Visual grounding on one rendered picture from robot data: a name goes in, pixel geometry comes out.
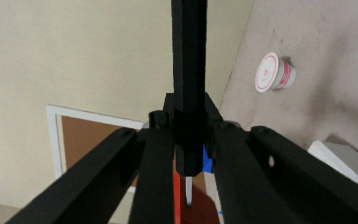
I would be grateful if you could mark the blue box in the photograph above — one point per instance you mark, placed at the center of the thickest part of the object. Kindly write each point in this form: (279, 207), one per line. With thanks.
(206, 162)

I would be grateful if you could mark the red frying pan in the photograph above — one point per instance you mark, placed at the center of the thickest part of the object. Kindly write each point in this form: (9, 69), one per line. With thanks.
(189, 70)

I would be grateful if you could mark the white and pink yogurt cup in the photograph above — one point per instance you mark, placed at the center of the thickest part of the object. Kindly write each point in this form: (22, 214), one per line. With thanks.
(274, 73)

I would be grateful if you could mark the round tin with blue lid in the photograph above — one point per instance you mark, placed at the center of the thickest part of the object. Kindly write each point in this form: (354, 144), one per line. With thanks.
(217, 202)

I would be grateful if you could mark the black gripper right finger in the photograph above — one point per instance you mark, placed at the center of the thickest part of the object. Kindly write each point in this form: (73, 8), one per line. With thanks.
(311, 191)

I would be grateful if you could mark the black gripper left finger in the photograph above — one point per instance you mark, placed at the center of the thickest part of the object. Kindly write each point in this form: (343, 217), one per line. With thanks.
(91, 190)

